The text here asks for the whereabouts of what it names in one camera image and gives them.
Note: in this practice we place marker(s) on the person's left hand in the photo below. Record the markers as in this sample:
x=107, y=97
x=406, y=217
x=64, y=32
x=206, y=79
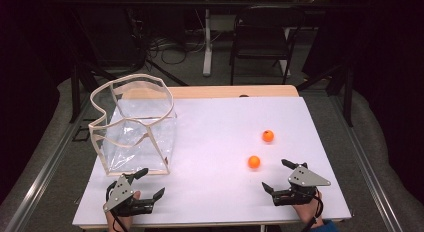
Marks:
x=130, y=220

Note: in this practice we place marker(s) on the metal floor rail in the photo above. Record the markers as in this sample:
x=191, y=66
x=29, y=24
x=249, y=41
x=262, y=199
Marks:
x=40, y=178
x=366, y=178

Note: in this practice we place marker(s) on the person's right hand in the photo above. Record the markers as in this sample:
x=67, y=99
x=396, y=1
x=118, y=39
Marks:
x=305, y=212

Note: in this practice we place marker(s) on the black folding chair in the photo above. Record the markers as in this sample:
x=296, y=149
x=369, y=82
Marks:
x=260, y=42

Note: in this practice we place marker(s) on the clear plastic bag beige trim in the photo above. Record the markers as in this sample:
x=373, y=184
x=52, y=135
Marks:
x=133, y=148

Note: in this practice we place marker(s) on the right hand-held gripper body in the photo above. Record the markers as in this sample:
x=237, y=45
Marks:
x=305, y=180

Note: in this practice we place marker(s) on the white-legged wooden desk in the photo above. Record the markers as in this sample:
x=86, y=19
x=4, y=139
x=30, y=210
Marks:
x=207, y=42

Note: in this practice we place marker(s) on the small black square frame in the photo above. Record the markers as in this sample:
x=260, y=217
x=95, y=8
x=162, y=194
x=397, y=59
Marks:
x=74, y=136

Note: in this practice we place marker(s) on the white table board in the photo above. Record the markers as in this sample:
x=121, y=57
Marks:
x=213, y=192

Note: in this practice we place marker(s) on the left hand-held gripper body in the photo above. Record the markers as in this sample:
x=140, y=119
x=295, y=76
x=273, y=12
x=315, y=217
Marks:
x=118, y=193

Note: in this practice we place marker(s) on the orange ball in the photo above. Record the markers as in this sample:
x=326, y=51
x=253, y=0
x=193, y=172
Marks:
x=268, y=136
x=254, y=162

